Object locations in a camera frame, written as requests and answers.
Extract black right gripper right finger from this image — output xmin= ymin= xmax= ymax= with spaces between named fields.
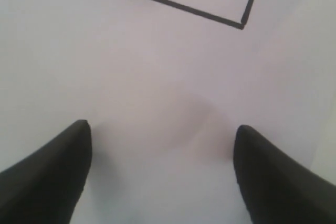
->
xmin=233 ymin=125 xmax=335 ymax=223

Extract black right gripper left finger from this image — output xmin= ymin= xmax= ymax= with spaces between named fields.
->
xmin=1 ymin=120 xmax=92 ymax=223

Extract white paper with square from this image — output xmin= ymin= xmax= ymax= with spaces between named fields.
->
xmin=1 ymin=0 xmax=335 ymax=223

